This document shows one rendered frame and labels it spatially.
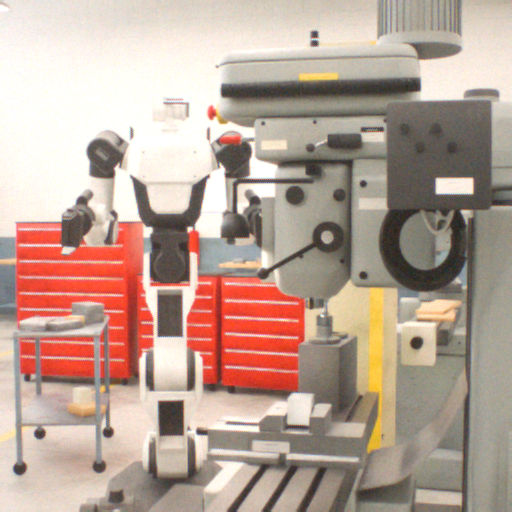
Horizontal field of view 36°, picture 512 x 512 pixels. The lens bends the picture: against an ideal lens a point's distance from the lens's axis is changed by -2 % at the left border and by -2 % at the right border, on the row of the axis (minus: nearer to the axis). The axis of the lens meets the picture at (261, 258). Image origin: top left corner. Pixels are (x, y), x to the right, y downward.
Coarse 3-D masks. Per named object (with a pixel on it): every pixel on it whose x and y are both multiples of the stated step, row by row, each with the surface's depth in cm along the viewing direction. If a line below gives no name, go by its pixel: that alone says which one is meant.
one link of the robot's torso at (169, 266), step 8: (152, 232) 267; (160, 232) 264; (168, 232) 263; (176, 232) 264; (184, 232) 266; (152, 240) 261; (160, 240) 262; (168, 240) 262; (176, 240) 262; (184, 240) 262; (152, 248) 274; (160, 248) 262; (168, 248) 262; (176, 248) 262; (184, 248) 279; (160, 256) 262; (168, 256) 262; (176, 256) 262; (160, 264) 262; (168, 264) 262; (176, 264) 262; (184, 264) 263; (160, 272) 262; (168, 272) 262; (176, 272) 263; (184, 272) 263; (168, 280) 262; (176, 280) 263
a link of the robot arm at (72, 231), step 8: (80, 208) 234; (80, 216) 226; (88, 216) 234; (64, 224) 226; (72, 224) 227; (80, 224) 227; (88, 224) 235; (64, 232) 227; (72, 232) 228; (80, 232) 228; (64, 240) 228; (72, 240) 228; (80, 240) 229
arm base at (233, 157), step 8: (216, 144) 270; (224, 144) 264; (232, 144) 263; (240, 144) 263; (248, 144) 264; (216, 152) 263; (224, 152) 263; (232, 152) 264; (240, 152) 264; (248, 152) 265; (224, 160) 264; (232, 160) 265; (240, 160) 265; (248, 160) 266; (232, 168) 265; (240, 168) 267
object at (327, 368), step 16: (336, 336) 232; (352, 336) 239; (304, 352) 224; (320, 352) 222; (336, 352) 221; (352, 352) 235; (304, 368) 224; (320, 368) 222; (336, 368) 221; (352, 368) 235; (304, 384) 224; (320, 384) 223; (336, 384) 221; (352, 384) 236; (320, 400) 223; (336, 400) 221
